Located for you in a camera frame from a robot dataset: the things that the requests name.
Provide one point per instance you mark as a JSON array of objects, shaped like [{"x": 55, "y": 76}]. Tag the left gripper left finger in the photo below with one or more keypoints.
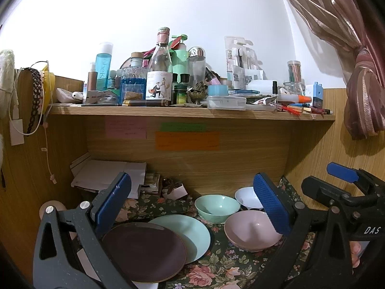
[{"x": 56, "y": 263}]

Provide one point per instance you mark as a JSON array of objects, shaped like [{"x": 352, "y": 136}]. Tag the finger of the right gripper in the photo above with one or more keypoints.
[
  {"x": 325, "y": 193},
  {"x": 339, "y": 171}
]

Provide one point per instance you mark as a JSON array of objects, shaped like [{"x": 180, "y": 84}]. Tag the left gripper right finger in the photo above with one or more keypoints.
[{"x": 293, "y": 220}]

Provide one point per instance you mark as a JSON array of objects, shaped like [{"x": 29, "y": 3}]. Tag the pink bowl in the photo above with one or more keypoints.
[{"x": 251, "y": 231}]

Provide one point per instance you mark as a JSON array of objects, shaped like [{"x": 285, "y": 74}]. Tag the white bowl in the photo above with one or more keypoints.
[{"x": 247, "y": 198}]

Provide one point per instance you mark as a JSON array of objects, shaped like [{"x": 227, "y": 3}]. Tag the dark brown plate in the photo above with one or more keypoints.
[{"x": 146, "y": 252}]

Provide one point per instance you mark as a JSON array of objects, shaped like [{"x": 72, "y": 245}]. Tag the mint green bowl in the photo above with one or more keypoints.
[{"x": 216, "y": 208}]

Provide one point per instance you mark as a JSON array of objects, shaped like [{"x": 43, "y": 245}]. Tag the mint green plate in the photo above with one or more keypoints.
[{"x": 194, "y": 234}]

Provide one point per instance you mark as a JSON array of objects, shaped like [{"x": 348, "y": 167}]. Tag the person right hand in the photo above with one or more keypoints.
[{"x": 355, "y": 248}]

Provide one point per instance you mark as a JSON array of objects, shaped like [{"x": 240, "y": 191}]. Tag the stack of white papers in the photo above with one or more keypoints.
[{"x": 96, "y": 175}]

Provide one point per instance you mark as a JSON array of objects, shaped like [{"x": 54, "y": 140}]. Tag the small white box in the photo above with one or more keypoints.
[{"x": 174, "y": 192}]

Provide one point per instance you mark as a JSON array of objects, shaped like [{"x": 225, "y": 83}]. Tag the clear plastic case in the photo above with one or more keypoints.
[{"x": 226, "y": 103}]

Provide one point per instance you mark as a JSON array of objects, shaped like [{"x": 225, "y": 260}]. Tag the pink sticky note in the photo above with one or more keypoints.
[{"x": 125, "y": 128}]

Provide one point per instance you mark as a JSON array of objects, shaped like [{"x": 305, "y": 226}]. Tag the wooden shelf board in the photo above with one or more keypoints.
[{"x": 175, "y": 112}]

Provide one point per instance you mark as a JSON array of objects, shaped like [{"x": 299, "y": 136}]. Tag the orange sticky note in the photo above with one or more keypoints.
[{"x": 187, "y": 141}]

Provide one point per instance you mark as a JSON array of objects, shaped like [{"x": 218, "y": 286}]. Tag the light blue round tin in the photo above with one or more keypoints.
[{"x": 217, "y": 90}]

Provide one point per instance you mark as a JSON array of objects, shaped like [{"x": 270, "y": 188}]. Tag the pink striped curtain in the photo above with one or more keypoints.
[{"x": 361, "y": 46}]

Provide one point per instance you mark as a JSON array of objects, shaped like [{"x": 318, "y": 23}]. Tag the green sticky note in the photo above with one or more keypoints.
[{"x": 182, "y": 127}]

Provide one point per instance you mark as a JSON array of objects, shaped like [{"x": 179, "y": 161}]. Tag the black beaded headband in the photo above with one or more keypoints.
[{"x": 37, "y": 93}]

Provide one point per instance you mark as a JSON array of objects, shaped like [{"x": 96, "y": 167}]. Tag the silver cap clear bottle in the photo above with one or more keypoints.
[{"x": 197, "y": 64}]

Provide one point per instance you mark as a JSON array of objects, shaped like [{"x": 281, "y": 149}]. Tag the square blue perfume bottle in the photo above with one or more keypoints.
[{"x": 133, "y": 84}]

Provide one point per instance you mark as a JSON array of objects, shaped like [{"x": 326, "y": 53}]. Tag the clear wine bottle fox label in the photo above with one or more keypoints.
[{"x": 159, "y": 76}]

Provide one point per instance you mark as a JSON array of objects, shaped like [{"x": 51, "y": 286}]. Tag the blue liquid spray bottle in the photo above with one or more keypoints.
[{"x": 102, "y": 66}]

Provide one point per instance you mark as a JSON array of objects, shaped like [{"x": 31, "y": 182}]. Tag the mint green pump bottle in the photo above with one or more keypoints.
[{"x": 179, "y": 55}]

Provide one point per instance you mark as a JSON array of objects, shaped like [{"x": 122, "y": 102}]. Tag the white charger with cable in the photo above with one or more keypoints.
[{"x": 17, "y": 132}]

